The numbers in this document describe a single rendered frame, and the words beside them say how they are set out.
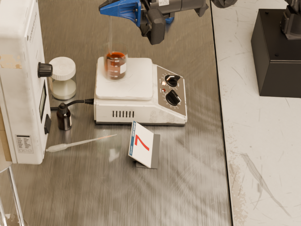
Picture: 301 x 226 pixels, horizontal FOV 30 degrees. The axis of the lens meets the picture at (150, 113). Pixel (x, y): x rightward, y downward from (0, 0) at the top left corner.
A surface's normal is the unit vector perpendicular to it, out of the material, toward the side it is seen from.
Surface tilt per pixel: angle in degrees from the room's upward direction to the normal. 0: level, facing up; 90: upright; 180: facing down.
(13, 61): 90
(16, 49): 90
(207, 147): 0
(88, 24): 0
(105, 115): 90
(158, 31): 90
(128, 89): 0
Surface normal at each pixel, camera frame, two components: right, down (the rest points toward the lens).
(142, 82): 0.06, -0.66
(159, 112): 0.02, 0.75
